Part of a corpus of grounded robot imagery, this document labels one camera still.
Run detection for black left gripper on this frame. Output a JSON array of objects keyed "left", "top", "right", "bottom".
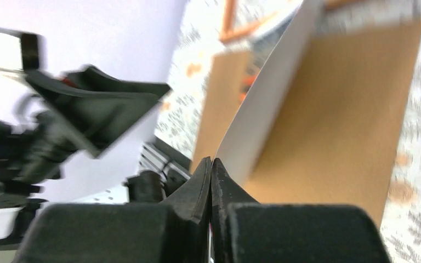
[{"left": 0, "top": 65, "right": 170, "bottom": 207}]

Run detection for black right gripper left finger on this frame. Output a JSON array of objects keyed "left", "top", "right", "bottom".
[{"left": 162, "top": 157, "right": 212, "bottom": 262}]

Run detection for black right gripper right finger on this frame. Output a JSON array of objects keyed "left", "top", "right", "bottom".
[{"left": 210, "top": 158, "right": 256, "bottom": 262}]

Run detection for sunset landscape photo print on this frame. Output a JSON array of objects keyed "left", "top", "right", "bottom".
[{"left": 215, "top": 1, "right": 323, "bottom": 185}]

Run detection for orange wooden picture frame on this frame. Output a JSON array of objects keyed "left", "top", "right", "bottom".
[{"left": 219, "top": 0, "right": 364, "bottom": 44}]

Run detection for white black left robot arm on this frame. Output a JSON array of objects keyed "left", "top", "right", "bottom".
[{"left": 0, "top": 65, "right": 170, "bottom": 250}]

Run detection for brown cardboard backing board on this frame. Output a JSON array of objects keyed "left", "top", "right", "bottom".
[{"left": 192, "top": 20, "right": 421, "bottom": 225}]

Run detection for floral patterned table mat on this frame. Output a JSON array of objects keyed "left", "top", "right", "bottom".
[{"left": 155, "top": 1, "right": 421, "bottom": 262}]

